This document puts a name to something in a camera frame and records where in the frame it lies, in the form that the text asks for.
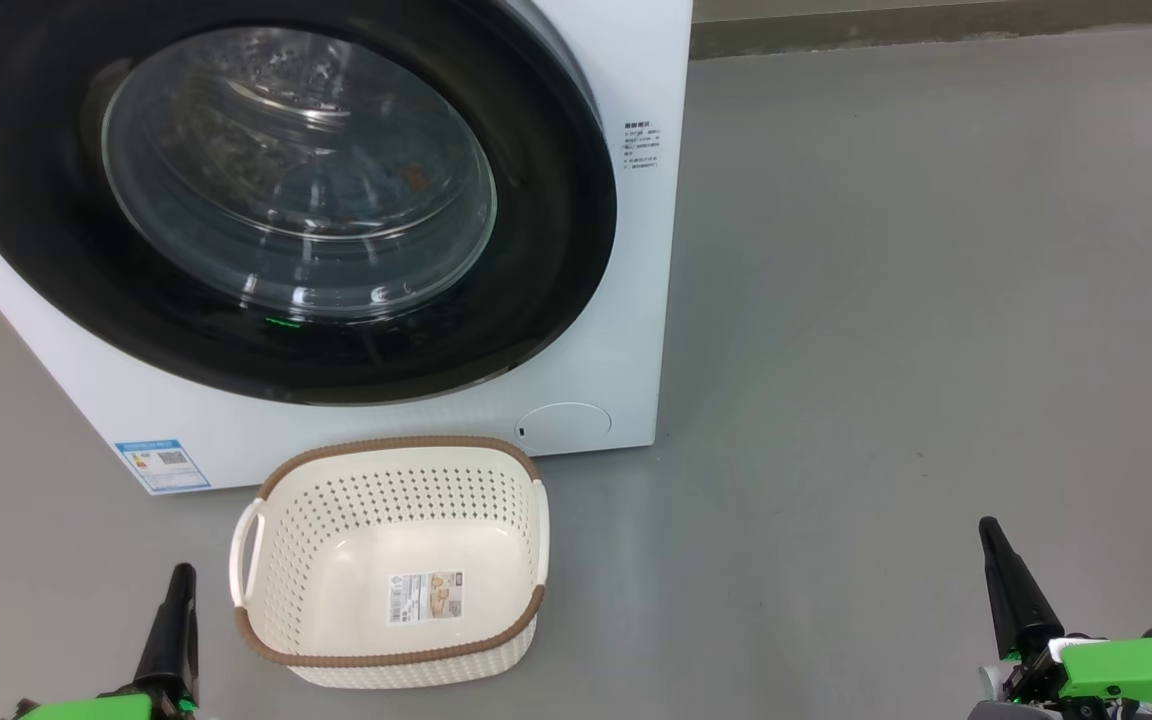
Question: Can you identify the blue energy label sticker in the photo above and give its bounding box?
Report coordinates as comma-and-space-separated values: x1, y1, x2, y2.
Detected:
114, 438, 212, 494

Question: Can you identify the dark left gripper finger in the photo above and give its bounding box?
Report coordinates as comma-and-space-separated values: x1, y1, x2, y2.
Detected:
133, 563, 200, 701

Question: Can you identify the white washing machine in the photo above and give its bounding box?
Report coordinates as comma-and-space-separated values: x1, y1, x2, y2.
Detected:
0, 0, 694, 496

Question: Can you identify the black round washing machine door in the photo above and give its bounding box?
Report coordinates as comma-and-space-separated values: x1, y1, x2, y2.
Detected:
0, 0, 619, 406

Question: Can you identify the product sticker inside basket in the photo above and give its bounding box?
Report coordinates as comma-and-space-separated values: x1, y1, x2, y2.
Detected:
386, 570, 465, 626

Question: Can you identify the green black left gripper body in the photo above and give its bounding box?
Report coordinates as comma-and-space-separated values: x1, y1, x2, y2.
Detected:
11, 685, 199, 720

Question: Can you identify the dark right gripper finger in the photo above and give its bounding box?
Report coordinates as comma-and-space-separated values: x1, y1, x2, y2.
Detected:
978, 517, 1065, 661

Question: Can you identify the cream laundry basket brown rim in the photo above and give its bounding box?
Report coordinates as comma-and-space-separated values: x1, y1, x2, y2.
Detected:
229, 435, 550, 691

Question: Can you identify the round white filter cover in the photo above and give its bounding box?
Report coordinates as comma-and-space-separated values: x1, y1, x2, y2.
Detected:
516, 402, 613, 457

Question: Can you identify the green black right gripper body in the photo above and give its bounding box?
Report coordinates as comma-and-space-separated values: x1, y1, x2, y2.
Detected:
1001, 625, 1152, 720

